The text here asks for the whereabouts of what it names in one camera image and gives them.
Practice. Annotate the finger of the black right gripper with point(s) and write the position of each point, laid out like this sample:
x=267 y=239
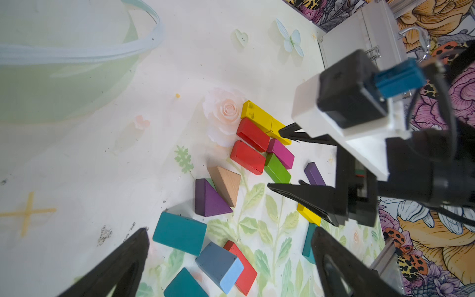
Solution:
x=294 y=132
x=324 y=201

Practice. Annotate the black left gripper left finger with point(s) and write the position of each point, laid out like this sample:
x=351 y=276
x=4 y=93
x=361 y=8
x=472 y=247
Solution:
x=119 y=274

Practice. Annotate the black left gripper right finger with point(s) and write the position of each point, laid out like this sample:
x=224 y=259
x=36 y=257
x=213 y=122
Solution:
x=343 y=275

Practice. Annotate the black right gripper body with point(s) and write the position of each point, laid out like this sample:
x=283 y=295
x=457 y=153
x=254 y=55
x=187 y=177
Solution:
x=355 y=196

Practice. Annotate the yellow block long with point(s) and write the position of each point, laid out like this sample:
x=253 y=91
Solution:
x=257 y=115

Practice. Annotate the magenta block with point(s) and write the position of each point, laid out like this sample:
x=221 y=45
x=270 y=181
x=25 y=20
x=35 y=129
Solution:
x=281 y=152

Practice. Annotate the green block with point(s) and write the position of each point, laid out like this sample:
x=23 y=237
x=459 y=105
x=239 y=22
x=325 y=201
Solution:
x=276 y=170

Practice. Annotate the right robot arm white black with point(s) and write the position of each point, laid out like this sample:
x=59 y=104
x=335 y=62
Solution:
x=435 y=166

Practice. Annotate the purple rectangular block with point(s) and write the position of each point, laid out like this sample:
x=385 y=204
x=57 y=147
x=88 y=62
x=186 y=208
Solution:
x=313 y=175

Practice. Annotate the teal block right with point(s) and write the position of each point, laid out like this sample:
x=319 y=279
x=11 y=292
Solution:
x=307 y=252

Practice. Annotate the teal block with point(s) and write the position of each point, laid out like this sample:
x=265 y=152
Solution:
x=307 y=252
x=184 y=285
x=181 y=233

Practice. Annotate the teal block upper left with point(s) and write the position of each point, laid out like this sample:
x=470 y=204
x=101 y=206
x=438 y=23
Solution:
x=184 y=285

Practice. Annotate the natural wood triangle block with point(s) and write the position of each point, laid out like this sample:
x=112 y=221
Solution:
x=227 y=184

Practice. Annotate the blue grey triangle block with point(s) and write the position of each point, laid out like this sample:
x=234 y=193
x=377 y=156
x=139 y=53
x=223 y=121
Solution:
x=221 y=266

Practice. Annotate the purple triangle block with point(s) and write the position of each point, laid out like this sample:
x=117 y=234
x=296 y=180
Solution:
x=208 y=202

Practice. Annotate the silver metal first-aid case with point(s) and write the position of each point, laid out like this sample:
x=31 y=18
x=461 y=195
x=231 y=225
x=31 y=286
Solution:
x=372 y=29

